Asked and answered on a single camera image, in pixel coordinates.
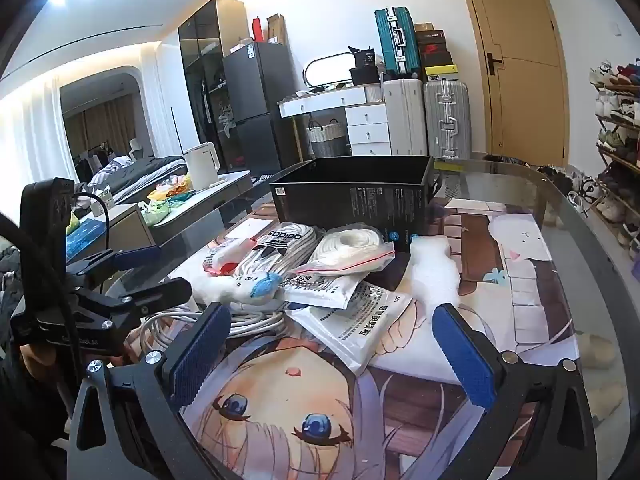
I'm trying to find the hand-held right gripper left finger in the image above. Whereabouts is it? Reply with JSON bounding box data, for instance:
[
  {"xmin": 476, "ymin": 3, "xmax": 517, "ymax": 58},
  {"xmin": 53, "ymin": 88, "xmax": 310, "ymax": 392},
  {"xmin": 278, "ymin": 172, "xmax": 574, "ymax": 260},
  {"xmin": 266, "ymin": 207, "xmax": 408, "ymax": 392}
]
[{"xmin": 65, "ymin": 301, "xmax": 241, "ymax": 480}]

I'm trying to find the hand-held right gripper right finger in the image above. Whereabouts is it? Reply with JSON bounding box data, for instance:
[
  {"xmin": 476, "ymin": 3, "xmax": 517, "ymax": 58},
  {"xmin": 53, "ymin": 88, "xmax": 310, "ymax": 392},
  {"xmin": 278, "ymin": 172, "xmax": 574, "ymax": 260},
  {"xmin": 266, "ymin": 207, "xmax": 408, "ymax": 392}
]
[{"xmin": 431, "ymin": 302, "xmax": 601, "ymax": 480}]

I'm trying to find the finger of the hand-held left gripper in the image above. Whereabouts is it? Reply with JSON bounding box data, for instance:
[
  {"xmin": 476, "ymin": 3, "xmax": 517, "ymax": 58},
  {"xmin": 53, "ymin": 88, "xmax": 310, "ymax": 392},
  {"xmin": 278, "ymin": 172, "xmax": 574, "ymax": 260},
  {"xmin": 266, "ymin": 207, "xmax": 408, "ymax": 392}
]
[
  {"xmin": 107, "ymin": 246, "xmax": 162, "ymax": 272},
  {"xmin": 120, "ymin": 276, "xmax": 194, "ymax": 322}
]

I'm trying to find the large white medicine packet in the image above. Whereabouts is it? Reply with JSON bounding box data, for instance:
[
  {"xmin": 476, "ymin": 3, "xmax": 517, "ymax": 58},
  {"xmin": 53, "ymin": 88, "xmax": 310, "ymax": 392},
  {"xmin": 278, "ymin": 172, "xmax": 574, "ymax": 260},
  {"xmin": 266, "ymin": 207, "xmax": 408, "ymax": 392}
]
[{"xmin": 287, "ymin": 282, "xmax": 416, "ymax": 376}]

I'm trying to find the zip bag of white rope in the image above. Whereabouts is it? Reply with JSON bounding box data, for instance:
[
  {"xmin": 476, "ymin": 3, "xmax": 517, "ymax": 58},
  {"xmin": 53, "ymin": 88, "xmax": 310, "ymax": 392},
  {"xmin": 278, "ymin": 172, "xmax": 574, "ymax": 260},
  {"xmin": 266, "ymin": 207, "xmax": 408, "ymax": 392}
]
[{"xmin": 291, "ymin": 223, "xmax": 396, "ymax": 276}]

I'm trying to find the black cardboard box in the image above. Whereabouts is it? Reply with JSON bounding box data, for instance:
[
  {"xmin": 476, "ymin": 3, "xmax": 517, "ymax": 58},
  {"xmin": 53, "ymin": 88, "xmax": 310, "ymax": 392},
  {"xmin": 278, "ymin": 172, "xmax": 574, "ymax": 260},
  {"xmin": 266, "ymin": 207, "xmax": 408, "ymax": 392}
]
[{"xmin": 269, "ymin": 156, "xmax": 443, "ymax": 253}]

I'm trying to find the person's left forearm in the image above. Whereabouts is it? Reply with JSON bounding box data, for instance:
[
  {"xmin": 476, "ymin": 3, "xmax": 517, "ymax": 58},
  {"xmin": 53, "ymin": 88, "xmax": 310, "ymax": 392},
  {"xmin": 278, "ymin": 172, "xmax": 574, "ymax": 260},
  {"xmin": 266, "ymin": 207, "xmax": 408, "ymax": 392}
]
[{"xmin": 0, "ymin": 355, "xmax": 73, "ymax": 480}]

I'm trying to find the person's left hand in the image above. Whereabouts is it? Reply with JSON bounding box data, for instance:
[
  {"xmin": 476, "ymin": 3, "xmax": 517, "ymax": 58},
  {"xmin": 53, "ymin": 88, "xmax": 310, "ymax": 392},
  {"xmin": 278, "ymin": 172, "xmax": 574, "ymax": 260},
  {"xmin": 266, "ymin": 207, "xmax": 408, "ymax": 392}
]
[{"xmin": 20, "ymin": 346, "xmax": 60, "ymax": 377}]

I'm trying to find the grey low cabinet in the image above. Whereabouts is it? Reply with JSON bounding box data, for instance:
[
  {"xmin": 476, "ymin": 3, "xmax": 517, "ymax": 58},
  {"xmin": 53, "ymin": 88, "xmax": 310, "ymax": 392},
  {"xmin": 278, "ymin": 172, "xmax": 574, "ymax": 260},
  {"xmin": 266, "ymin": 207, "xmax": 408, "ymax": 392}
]
[{"xmin": 102, "ymin": 204, "xmax": 158, "ymax": 261}]

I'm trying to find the cartoon printed table mat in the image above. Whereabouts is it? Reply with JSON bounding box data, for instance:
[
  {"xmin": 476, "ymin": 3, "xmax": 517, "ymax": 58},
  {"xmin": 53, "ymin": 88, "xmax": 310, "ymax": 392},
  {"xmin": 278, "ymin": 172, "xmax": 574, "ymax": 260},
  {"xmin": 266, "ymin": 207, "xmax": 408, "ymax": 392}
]
[{"xmin": 125, "ymin": 197, "xmax": 576, "ymax": 480}]

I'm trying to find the pile of colourful snack bags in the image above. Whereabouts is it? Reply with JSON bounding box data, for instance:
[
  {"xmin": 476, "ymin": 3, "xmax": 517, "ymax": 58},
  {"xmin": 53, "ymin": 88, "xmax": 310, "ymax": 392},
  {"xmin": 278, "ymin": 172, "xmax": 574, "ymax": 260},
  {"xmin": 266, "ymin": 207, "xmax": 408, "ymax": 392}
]
[{"xmin": 140, "ymin": 175, "xmax": 198, "ymax": 221}]

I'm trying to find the red and white packet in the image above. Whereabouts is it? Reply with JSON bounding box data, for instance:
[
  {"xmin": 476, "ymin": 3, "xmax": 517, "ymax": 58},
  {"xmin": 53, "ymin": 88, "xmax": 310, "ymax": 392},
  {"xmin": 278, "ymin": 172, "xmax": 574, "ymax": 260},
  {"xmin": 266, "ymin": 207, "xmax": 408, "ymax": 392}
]
[{"xmin": 202, "ymin": 237, "xmax": 261, "ymax": 277}]

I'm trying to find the white foam roll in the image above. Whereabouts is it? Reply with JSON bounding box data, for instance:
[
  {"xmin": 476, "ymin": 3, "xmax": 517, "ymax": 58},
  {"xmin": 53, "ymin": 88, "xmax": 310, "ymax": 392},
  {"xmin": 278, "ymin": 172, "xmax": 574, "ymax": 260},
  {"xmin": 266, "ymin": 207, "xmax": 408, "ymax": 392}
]
[{"xmin": 407, "ymin": 235, "xmax": 461, "ymax": 311}]

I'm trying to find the bed with bedding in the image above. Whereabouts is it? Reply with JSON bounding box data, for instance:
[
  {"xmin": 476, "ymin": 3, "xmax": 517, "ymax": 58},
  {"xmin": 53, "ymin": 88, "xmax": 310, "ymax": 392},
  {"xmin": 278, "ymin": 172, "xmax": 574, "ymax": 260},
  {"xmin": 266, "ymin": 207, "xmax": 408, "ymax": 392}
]
[{"xmin": 75, "ymin": 155, "xmax": 188, "ymax": 206}]

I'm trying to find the white side counter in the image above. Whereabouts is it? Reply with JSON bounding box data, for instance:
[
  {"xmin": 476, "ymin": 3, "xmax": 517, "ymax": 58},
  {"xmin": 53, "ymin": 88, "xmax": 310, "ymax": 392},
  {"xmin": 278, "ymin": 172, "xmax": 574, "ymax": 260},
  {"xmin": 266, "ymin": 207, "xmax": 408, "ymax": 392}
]
[{"xmin": 150, "ymin": 170, "xmax": 253, "ymax": 241}]

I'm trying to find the white electric kettle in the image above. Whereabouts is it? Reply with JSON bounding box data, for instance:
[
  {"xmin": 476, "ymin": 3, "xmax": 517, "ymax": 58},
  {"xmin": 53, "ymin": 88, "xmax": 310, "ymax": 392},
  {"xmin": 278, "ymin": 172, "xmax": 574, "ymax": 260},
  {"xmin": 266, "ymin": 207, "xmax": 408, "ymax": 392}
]
[{"xmin": 184, "ymin": 142, "xmax": 221, "ymax": 191}]

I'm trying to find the beige slipper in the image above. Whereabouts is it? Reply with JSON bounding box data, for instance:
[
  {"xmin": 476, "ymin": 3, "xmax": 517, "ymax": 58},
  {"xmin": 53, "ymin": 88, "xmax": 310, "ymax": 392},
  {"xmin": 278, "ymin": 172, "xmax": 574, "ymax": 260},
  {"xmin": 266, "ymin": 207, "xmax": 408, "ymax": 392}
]
[
  {"xmin": 575, "ymin": 332, "xmax": 618, "ymax": 371},
  {"xmin": 592, "ymin": 380, "xmax": 626, "ymax": 423}
]

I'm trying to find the small white medicine packet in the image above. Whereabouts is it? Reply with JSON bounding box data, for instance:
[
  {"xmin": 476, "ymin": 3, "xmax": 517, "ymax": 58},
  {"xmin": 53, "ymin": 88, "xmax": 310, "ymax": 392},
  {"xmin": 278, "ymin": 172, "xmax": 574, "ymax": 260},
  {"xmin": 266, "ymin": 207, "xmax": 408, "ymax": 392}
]
[{"xmin": 282, "ymin": 272, "xmax": 361, "ymax": 311}]

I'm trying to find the dark grey refrigerator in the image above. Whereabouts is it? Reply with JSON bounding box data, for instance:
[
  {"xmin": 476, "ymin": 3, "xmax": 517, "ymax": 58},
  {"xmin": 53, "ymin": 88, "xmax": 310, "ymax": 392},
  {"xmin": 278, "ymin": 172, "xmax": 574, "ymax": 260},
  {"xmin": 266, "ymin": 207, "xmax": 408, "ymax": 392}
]
[{"xmin": 222, "ymin": 41, "xmax": 296, "ymax": 176}]

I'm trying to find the dark bag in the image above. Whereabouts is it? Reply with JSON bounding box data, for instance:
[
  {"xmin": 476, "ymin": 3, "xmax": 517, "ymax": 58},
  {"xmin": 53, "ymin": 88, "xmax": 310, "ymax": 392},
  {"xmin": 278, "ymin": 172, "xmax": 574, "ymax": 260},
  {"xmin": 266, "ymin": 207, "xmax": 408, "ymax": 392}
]
[{"xmin": 482, "ymin": 154, "xmax": 531, "ymax": 168}]

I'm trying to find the pile of shoes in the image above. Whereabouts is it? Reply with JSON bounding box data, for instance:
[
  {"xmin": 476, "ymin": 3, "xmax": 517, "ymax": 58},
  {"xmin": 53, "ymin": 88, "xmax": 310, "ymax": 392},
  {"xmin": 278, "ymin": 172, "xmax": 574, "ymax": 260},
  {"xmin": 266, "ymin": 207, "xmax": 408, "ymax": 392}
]
[{"xmin": 537, "ymin": 165, "xmax": 601, "ymax": 211}]

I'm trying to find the black glass cabinet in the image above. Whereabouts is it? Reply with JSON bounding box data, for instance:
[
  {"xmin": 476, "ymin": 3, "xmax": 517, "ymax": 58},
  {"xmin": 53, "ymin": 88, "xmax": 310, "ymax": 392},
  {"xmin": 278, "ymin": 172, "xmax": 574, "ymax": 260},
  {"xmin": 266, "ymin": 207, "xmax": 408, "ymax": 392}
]
[{"xmin": 177, "ymin": 0, "xmax": 248, "ymax": 173}]

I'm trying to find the grey and white woven basket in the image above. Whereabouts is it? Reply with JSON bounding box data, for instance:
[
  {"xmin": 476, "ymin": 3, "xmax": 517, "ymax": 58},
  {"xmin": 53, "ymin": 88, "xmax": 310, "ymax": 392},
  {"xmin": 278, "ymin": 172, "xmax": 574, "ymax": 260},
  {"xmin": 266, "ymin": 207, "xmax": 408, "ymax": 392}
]
[{"xmin": 306, "ymin": 119, "xmax": 349, "ymax": 158}]

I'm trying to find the silver suitcase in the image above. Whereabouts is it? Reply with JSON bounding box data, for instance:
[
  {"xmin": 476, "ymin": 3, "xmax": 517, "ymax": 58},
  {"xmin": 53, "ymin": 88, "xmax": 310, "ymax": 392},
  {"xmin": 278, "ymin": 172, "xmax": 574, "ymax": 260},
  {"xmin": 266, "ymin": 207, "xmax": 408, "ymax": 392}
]
[{"xmin": 423, "ymin": 81, "xmax": 472, "ymax": 161}]

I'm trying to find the white vanity desk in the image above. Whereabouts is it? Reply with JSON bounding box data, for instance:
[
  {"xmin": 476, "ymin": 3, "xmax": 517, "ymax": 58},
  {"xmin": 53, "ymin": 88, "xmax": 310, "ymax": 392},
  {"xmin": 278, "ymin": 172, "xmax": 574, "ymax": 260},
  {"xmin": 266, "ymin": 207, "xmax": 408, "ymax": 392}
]
[{"xmin": 277, "ymin": 85, "xmax": 386, "ymax": 120}]

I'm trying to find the white suitcase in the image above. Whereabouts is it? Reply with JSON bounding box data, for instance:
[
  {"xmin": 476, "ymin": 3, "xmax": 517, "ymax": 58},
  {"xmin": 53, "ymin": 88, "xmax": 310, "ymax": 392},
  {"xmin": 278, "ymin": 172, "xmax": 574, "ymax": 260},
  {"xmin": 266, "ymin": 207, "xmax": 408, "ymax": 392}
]
[{"xmin": 382, "ymin": 78, "xmax": 429, "ymax": 157}]

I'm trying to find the white drawer unit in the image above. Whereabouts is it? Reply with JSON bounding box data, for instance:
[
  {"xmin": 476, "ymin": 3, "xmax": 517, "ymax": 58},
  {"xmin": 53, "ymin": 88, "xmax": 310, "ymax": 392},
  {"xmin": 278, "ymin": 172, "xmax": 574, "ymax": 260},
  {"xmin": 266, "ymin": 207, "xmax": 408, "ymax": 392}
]
[{"xmin": 346, "ymin": 105, "xmax": 391, "ymax": 157}]

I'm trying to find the oval mirror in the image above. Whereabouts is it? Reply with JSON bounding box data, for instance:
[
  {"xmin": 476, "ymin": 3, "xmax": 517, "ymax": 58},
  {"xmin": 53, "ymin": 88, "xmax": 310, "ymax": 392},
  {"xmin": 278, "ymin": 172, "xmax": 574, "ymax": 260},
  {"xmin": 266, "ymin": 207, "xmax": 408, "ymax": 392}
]
[{"xmin": 302, "ymin": 52, "xmax": 356, "ymax": 92}]

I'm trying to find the shoe rack with shoes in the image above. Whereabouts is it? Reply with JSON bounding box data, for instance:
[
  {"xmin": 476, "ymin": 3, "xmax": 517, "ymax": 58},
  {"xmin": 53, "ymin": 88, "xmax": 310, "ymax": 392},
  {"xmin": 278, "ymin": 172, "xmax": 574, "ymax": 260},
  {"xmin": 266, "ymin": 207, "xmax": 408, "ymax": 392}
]
[{"xmin": 590, "ymin": 60, "xmax": 640, "ymax": 261}]

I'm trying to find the brown cardboard box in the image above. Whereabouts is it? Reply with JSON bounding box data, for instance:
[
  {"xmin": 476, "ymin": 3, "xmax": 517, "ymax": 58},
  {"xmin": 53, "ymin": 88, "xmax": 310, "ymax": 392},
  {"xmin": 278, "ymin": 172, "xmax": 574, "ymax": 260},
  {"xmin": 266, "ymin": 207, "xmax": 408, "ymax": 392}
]
[{"xmin": 266, "ymin": 13, "xmax": 287, "ymax": 45}]

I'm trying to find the black bag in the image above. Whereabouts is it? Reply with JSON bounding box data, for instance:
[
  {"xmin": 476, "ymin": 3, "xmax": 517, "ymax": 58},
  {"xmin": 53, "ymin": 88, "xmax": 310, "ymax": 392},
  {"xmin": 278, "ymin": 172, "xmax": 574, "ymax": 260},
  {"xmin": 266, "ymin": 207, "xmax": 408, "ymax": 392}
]
[{"xmin": 348, "ymin": 46, "xmax": 383, "ymax": 86}]

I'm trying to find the tan wooden door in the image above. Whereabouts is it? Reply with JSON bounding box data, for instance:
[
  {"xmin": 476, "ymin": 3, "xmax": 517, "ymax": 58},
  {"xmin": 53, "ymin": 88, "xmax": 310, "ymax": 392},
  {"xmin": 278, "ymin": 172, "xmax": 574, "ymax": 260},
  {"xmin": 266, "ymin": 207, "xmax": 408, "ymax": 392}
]
[{"xmin": 452, "ymin": 0, "xmax": 571, "ymax": 168}]

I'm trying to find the stack of shoe boxes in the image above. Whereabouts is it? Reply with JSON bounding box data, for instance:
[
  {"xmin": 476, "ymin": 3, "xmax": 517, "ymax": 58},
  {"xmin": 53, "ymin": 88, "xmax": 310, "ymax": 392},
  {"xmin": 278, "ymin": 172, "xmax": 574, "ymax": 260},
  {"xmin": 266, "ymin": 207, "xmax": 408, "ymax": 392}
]
[{"xmin": 414, "ymin": 22, "xmax": 460, "ymax": 83}]

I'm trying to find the teal suitcase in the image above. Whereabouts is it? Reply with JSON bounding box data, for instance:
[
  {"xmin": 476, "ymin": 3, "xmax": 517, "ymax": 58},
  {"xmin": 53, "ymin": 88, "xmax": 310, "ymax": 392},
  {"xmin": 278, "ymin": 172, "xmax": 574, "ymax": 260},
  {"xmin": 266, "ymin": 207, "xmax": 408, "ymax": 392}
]
[{"xmin": 375, "ymin": 7, "xmax": 421, "ymax": 81}]

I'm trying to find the thin black cable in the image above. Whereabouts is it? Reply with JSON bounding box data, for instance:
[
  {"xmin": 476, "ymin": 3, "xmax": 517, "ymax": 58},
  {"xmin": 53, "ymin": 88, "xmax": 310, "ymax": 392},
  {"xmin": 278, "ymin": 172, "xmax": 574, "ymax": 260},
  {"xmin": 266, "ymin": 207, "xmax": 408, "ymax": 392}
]
[{"xmin": 74, "ymin": 191, "xmax": 113, "ymax": 253}]

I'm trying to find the white cable coil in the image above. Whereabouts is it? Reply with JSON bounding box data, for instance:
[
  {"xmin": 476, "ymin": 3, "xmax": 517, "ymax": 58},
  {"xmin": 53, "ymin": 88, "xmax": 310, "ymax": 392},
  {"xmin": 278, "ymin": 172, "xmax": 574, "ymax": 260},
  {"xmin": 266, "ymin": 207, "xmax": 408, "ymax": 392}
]
[{"xmin": 137, "ymin": 305, "xmax": 291, "ymax": 356}]

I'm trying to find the striped printed bag of rope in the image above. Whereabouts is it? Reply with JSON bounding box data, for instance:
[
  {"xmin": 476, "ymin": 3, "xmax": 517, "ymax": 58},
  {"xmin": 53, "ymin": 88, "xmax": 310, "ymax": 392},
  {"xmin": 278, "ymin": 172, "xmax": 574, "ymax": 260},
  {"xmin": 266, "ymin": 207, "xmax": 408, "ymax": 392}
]
[{"xmin": 235, "ymin": 224, "xmax": 326, "ymax": 286}]

